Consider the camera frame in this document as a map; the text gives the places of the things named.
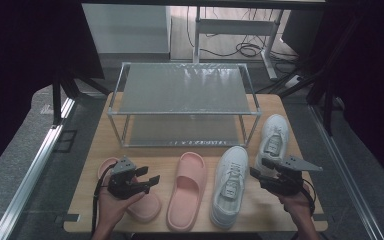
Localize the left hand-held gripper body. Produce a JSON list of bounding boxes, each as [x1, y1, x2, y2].
[[106, 155, 148, 200]]

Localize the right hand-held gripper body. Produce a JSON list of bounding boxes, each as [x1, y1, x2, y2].
[[262, 155, 324, 197]]

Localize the pink slide slipper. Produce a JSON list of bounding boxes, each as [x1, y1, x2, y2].
[[97, 157, 163, 224], [165, 151, 208, 233]]

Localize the white lace-up sneaker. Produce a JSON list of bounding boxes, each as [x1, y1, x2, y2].
[[253, 113, 290, 176], [209, 145, 250, 230]]

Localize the grey metal shoe rack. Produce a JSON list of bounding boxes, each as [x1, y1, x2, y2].
[[106, 61, 263, 148]]

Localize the person's right hand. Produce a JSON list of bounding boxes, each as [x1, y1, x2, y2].
[[277, 185, 313, 220]]

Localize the person's left hand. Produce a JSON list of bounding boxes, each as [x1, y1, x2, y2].
[[97, 176, 147, 231]]

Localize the black metal stand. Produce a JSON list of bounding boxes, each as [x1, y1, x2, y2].
[[254, 13, 364, 136], [50, 69, 112, 127]]

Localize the white power strip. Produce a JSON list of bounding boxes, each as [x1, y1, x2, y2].
[[284, 74, 305, 89]]

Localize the dark curtain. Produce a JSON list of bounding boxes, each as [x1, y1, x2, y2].
[[313, 0, 384, 193], [0, 0, 106, 183]]

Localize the black computer case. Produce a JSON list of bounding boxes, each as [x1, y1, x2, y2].
[[281, 9, 326, 58]]

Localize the white cabinet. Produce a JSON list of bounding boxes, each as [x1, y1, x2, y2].
[[81, 3, 172, 55]]

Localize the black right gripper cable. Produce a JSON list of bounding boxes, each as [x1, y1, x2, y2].
[[300, 178, 317, 215]]

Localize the aluminium floor rail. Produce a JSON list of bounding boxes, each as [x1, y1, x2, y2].
[[0, 97, 77, 240], [308, 104, 384, 240]]

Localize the black cables under desk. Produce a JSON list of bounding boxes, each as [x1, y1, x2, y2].
[[185, 6, 301, 63]]

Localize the desk with white frame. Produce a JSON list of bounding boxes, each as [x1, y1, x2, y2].
[[81, 0, 328, 81]]

